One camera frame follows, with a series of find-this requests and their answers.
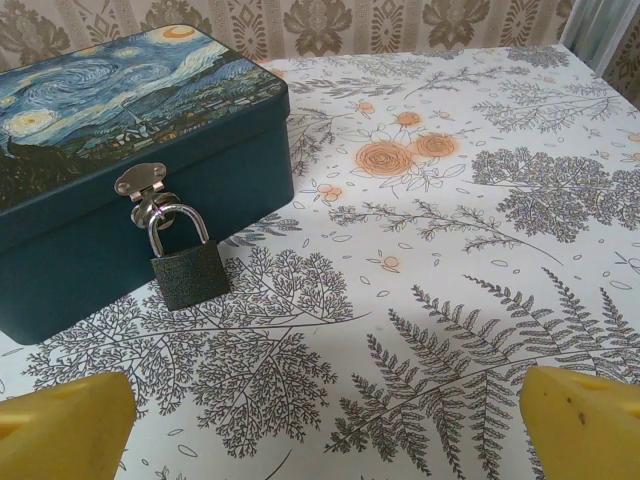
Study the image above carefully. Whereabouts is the starry night tin box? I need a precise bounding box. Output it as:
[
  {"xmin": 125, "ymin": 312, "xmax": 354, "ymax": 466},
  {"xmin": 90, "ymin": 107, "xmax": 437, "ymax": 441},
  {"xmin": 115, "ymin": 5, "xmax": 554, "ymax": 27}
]
[{"xmin": 0, "ymin": 25, "xmax": 293, "ymax": 345}]

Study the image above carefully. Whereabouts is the silver box hasp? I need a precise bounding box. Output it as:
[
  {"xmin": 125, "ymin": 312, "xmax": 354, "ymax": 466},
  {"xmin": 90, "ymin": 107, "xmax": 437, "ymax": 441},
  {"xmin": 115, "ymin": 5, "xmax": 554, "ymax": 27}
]
[{"xmin": 113, "ymin": 161, "xmax": 184, "ymax": 229}]

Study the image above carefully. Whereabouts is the dark padlock with silver shackle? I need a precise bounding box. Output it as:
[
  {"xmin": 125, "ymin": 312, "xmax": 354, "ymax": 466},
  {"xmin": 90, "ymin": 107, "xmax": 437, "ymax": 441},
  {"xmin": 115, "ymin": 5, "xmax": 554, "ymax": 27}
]
[{"xmin": 148, "ymin": 202, "xmax": 232, "ymax": 311}]

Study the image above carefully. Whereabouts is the aluminium frame post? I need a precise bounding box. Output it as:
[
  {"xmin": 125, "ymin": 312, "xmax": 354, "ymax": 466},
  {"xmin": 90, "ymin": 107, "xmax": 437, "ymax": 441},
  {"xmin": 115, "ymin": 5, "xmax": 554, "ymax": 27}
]
[{"xmin": 558, "ymin": 0, "xmax": 624, "ymax": 81}]

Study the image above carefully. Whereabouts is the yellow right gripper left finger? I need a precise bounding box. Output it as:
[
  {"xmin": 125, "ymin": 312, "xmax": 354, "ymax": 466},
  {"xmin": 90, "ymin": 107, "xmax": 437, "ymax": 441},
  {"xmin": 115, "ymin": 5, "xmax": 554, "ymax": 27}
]
[{"xmin": 0, "ymin": 371, "xmax": 136, "ymax": 480}]

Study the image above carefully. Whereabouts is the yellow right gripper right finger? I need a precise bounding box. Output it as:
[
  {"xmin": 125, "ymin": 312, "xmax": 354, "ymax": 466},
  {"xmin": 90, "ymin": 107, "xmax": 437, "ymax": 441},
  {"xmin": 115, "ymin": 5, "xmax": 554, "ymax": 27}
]
[{"xmin": 518, "ymin": 365, "xmax": 640, "ymax": 480}]

